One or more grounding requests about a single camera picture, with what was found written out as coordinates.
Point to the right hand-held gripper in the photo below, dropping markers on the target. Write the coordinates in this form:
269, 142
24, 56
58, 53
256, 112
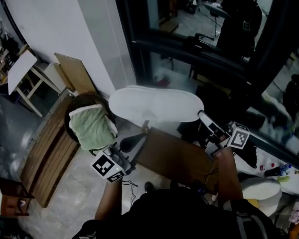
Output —
238, 139

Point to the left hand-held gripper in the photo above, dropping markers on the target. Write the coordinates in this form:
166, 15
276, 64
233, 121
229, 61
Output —
107, 167

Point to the white slipper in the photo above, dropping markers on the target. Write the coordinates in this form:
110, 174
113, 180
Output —
139, 106

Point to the person's right forearm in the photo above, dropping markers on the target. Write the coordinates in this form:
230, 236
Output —
226, 175

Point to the person's left forearm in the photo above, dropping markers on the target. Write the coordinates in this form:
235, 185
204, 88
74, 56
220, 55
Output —
109, 200

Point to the brown wooden armchair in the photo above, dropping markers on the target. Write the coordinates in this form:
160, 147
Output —
174, 155

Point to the person's left shoe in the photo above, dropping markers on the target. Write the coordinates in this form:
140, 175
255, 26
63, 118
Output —
149, 187

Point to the person's shoe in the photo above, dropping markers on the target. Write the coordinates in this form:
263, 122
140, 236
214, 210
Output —
174, 184
149, 187

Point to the green knitted cushion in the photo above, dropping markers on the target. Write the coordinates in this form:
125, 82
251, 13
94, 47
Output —
92, 128

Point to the person's right shoe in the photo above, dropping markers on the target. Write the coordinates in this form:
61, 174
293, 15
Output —
174, 184

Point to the white floor sheet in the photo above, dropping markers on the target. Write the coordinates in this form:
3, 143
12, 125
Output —
248, 172

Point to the black wicker chair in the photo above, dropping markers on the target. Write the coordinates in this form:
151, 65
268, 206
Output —
89, 99

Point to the white bottle with red cap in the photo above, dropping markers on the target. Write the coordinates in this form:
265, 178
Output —
266, 166

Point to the black bottle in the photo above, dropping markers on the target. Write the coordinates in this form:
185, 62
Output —
272, 171

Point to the white round pouf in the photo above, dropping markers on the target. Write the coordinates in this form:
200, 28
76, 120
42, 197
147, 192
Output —
261, 188

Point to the person's torso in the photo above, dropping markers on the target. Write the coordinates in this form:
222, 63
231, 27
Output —
177, 215

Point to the clear bottle with blue cap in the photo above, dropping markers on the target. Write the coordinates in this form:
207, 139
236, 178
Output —
285, 169

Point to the wooden slatted board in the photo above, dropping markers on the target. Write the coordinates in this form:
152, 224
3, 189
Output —
47, 153

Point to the brown cardboard sheet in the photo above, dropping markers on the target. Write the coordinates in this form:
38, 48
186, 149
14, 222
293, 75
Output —
74, 71

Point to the white ironing board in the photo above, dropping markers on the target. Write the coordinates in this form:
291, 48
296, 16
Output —
216, 10

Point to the wooden cabinet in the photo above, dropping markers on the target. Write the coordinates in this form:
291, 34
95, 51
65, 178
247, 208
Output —
168, 6

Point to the small wooden stool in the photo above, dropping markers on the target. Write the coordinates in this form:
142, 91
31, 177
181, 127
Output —
12, 203

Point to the white table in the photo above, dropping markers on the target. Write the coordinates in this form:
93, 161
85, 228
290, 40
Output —
21, 68

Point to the cluttered storage shelf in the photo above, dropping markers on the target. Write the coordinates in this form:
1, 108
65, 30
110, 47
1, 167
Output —
5, 53

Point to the black window frame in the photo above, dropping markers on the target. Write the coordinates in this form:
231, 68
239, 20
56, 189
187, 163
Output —
134, 21

